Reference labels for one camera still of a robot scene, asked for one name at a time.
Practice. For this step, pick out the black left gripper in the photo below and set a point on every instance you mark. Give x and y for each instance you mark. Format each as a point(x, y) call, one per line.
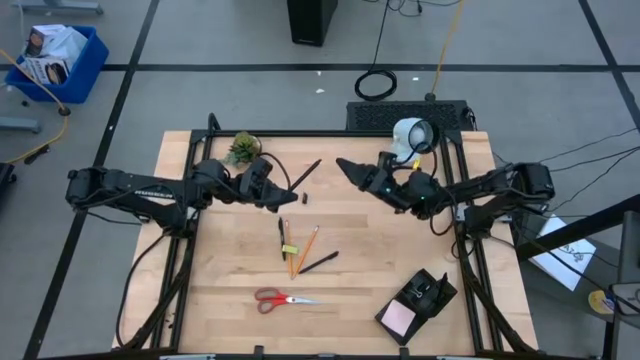
point(255, 192)

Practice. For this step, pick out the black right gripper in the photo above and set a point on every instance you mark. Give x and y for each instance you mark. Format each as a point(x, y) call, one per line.
point(390, 187)

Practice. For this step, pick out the black pen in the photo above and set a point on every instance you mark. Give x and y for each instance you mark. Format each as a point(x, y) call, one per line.
point(318, 262)
point(306, 174)
point(281, 237)

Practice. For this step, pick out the yellow rectangular eraser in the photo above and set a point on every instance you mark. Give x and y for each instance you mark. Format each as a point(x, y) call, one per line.
point(290, 249)

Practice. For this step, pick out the pink sticky note pad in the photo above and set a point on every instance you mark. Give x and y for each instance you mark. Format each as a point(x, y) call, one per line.
point(398, 317)

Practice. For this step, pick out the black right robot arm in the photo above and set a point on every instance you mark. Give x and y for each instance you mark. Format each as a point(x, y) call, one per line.
point(500, 187)

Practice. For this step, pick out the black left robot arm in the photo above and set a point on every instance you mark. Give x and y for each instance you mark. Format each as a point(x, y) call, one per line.
point(125, 187)

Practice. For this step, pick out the black desk organizer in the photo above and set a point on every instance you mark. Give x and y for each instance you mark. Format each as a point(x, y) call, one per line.
point(425, 312)

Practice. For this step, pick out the potted succulent plant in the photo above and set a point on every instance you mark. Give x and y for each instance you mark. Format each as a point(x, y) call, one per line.
point(243, 149)

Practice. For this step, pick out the black perforated case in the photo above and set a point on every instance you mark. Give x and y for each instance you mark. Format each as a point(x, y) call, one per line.
point(407, 115)

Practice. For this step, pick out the black computer tower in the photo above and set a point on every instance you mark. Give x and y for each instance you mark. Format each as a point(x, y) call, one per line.
point(310, 20)

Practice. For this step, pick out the black stand beam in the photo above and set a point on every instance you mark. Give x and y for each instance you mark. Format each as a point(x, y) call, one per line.
point(575, 230)

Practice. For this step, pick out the white printed paper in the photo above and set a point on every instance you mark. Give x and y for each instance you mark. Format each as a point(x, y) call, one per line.
point(565, 260)

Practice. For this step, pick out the blue plastic bin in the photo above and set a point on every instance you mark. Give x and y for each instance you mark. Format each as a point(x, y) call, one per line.
point(85, 75)

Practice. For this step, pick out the white printed carton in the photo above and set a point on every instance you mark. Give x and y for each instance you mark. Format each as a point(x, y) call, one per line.
point(45, 70)
point(37, 37)

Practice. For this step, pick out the yellow tape roll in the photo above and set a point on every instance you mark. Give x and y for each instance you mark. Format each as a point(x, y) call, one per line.
point(600, 302)

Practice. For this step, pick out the grey table foot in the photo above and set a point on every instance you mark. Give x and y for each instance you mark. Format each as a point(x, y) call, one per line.
point(57, 6)
point(17, 125)

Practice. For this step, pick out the black floor equipment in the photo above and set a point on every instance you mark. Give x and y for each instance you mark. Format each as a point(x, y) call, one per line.
point(5, 175)

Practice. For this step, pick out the black upright stand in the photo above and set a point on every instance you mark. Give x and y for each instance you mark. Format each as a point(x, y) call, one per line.
point(630, 250)

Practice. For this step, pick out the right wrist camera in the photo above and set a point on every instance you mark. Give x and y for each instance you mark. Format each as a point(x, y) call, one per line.
point(389, 161)

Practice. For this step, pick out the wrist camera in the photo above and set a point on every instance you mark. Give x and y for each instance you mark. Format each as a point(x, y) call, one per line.
point(389, 161)
point(259, 171)

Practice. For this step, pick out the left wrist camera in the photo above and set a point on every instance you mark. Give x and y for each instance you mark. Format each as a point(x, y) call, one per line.
point(259, 171)

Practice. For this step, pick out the black table frame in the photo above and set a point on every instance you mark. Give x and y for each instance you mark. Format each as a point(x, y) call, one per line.
point(325, 133)

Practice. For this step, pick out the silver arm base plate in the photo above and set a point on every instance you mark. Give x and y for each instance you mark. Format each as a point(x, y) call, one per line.
point(460, 212)

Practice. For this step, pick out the black rail clamp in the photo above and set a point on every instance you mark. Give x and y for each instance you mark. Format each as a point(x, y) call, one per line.
point(258, 351)
point(404, 352)

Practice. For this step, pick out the silver aluminium bracket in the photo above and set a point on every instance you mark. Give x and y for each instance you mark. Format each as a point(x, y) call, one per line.
point(187, 357)

